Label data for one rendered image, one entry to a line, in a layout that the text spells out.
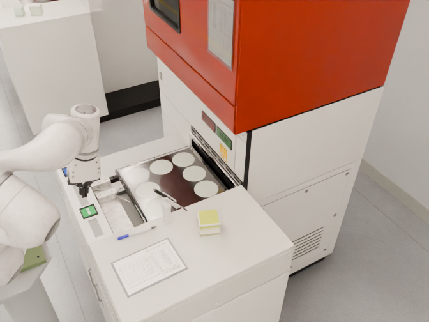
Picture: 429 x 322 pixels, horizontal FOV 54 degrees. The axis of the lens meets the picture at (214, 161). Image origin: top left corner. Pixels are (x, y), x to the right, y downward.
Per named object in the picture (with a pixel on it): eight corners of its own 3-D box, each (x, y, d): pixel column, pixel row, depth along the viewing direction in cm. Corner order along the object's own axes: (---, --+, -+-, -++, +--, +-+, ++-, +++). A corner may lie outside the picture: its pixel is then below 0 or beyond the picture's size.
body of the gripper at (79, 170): (97, 142, 138) (96, 169, 144) (64, 146, 133) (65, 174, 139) (104, 155, 133) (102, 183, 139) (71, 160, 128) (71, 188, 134)
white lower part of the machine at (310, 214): (256, 181, 310) (266, 83, 257) (331, 260, 256) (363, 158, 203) (169, 214, 283) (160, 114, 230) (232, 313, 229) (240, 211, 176)
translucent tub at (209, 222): (217, 220, 152) (217, 207, 148) (220, 236, 147) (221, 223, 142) (196, 222, 151) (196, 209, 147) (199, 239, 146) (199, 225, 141)
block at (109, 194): (115, 191, 175) (113, 186, 173) (117, 197, 173) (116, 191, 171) (96, 199, 172) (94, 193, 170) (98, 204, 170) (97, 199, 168)
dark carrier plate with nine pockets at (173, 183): (189, 148, 196) (189, 147, 195) (226, 193, 173) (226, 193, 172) (119, 172, 182) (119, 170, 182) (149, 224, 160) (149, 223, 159)
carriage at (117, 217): (109, 184, 183) (108, 179, 181) (140, 243, 159) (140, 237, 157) (90, 190, 180) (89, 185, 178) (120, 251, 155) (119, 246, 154)
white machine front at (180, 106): (165, 112, 231) (160, 44, 205) (245, 207, 177) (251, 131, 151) (160, 114, 230) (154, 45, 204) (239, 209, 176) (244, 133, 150)
